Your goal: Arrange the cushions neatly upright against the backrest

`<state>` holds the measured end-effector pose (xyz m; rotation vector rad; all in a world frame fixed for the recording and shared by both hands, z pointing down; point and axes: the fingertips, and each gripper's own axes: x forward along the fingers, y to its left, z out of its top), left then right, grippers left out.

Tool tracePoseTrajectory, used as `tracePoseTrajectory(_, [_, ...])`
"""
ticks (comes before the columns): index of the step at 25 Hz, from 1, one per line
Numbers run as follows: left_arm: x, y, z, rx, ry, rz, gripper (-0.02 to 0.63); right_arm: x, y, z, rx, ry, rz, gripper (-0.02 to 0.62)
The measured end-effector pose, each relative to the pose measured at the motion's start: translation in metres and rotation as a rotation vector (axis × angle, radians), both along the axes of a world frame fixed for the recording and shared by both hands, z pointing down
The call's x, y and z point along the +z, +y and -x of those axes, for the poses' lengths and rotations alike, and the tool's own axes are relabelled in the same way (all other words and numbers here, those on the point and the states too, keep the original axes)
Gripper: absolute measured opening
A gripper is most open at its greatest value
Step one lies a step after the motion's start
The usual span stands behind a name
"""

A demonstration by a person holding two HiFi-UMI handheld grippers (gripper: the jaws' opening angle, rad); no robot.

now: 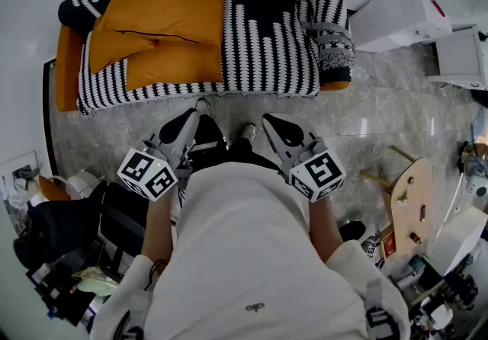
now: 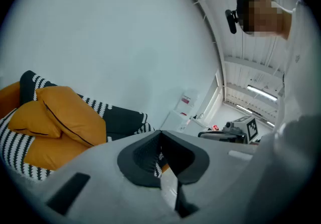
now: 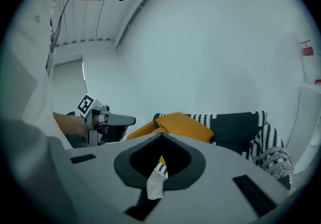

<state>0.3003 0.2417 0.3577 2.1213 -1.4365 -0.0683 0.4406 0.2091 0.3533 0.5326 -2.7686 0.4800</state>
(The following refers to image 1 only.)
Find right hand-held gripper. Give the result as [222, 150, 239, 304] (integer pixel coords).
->
[262, 114, 347, 203]

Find person's left forearm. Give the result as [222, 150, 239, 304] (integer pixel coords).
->
[141, 193, 178, 267]

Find white round roll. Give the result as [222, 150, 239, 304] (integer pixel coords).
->
[66, 170, 106, 200]

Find wooden side table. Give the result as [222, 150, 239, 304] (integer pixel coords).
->
[360, 146, 435, 267]

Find black cable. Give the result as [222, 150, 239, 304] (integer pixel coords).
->
[144, 258, 169, 292]

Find red box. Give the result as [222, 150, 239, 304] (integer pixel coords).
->
[380, 235, 397, 258]

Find person's right forearm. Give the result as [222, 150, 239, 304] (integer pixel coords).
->
[307, 197, 344, 265]

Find black waist device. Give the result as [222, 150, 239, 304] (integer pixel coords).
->
[190, 140, 220, 152]

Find person's left shoe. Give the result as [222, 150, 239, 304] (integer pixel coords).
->
[194, 98, 212, 117]

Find person's right shoe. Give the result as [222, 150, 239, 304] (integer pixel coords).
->
[239, 123, 258, 141]

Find white box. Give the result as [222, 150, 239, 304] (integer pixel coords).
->
[430, 207, 488, 274]

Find white round camera device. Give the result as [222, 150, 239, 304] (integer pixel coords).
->
[463, 162, 488, 198]

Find white sink cabinet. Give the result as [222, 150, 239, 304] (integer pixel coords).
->
[426, 25, 488, 90]

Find black arm strap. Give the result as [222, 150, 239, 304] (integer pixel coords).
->
[114, 310, 145, 340]
[364, 279, 401, 340]

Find black white patterned sofa cover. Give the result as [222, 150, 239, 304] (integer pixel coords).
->
[57, 0, 358, 118]

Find dark equipment pile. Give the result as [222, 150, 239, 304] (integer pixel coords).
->
[396, 254, 481, 340]

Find orange bag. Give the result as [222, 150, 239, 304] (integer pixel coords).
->
[37, 175, 72, 202]

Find person's black trousers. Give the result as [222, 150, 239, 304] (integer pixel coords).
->
[188, 113, 283, 179]

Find person's shoe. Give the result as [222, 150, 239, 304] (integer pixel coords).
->
[239, 123, 258, 141]
[194, 98, 212, 117]

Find orange sofa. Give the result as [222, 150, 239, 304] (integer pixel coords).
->
[55, 0, 358, 118]

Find black-framed board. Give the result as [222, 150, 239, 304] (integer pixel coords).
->
[42, 58, 60, 175]

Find black bag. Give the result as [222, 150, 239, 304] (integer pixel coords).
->
[13, 181, 108, 271]

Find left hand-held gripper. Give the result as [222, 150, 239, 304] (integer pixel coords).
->
[117, 108, 201, 203]

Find black case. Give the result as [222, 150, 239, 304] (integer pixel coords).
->
[99, 181, 149, 274]

